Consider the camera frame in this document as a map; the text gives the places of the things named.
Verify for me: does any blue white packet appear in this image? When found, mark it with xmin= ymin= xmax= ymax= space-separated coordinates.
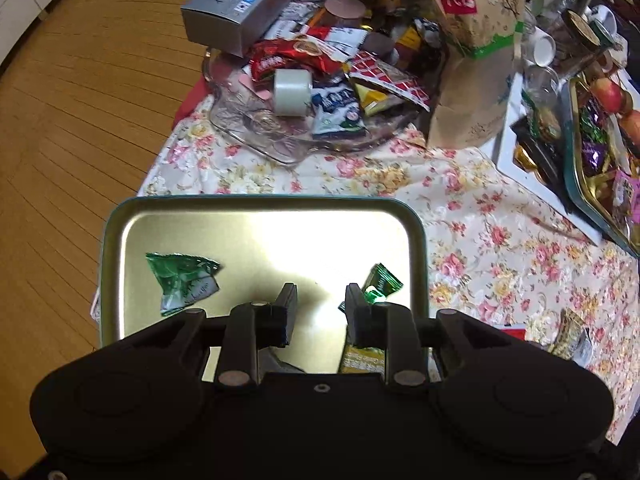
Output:
xmin=309 ymin=82 xmax=367 ymax=141

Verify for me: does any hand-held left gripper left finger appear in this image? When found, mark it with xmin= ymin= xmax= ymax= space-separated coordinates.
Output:
xmin=124 ymin=282 xmax=300 ymax=392

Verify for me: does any grey cardboard box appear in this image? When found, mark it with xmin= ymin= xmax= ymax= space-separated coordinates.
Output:
xmin=179 ymin=0 xmax=297 ymax=59

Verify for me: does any clear tape roll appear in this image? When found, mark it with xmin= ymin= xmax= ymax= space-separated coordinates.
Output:
xmin=273 ymin=68 xmax=314 ymax=117

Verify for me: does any gold foil chocolate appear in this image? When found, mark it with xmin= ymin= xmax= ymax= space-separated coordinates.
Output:
xmin=514 ymin=141 xmax=539 ymax=172

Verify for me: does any pink snack bag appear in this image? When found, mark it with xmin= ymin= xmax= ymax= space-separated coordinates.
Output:
xmin=611 ymin=169 xmax=640 ymax=222

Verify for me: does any white cup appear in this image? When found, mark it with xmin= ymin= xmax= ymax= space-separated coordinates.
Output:
xmin=584 ymin=4 xmax=619 ymax=37
xmin=521 ymin=26 xmax=557 ymax=69

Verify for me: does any kraft paper bag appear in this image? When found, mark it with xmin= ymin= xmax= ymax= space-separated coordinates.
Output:
xmin=416 ymin=0 xmax=529 ymax=149

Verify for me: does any red brick patterned packet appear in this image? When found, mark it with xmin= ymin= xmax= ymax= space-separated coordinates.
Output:
xmin=346 ymin=51 xmax=432 ymax=112

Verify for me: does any small glass jar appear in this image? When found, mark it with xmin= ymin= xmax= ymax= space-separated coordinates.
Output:
xmin=524 ymin=64 xmax=562 ymax=112

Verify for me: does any dark green candy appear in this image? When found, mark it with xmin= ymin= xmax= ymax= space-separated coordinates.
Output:
xmin=339 ymin=262 xmax=404 ymax=312

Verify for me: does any teal rimmed gold tin tray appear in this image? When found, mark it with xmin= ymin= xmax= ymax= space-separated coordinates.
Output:
xmin=97 ymin=194 xmax=432 ymax=377

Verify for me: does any black white snack packet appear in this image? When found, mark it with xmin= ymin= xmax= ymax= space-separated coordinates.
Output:
xmin=574 ymin=327 xmax=597 ymax=367

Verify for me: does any glass plate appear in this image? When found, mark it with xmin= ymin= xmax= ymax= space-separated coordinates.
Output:
xmin=201 ymin=44 xmax=427 ymax=167

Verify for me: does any large teal candy tray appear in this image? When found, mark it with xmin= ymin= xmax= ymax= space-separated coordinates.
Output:
xmin=561 ymin=74 xmax=640 ymax=262

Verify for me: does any pile of wrapped candies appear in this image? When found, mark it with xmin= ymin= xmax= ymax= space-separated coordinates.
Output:
xmin=576 ymin=94 xmax=640 ymax=197

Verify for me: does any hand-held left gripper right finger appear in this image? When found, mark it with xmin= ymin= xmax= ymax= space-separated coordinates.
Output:
xmin=344 ymin=282 xmax=522 ymax=392

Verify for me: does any brown round lid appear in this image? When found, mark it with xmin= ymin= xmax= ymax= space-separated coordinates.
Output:
xmin=321 ymin=0 xmax=369 ymax=27

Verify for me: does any white rectangular tray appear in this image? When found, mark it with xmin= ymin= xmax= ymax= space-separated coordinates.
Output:
xmin=494 ymin=69 xmax=610 ymax=247

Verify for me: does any red apple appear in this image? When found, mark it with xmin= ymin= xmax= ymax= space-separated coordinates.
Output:
xmin=591 ymin=76 xmax=627 ymax=112

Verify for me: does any green white snack packet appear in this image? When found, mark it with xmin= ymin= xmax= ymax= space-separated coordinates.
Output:
xmin=144 ymin=252 xmax=222 ymax=317

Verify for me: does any floral tablecloth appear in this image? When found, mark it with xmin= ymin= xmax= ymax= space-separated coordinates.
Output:
xmin=135 ymin=92 xmax=640 ymax=443

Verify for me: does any gold patterned snack packet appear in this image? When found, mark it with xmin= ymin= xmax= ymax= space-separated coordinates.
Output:
xmin=546 ymin=307 xmax=594 ymax=359

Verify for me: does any yellow green snack packet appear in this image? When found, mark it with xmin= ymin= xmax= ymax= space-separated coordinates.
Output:
xmin=337 ymin=339 xmax=387 ymax=376

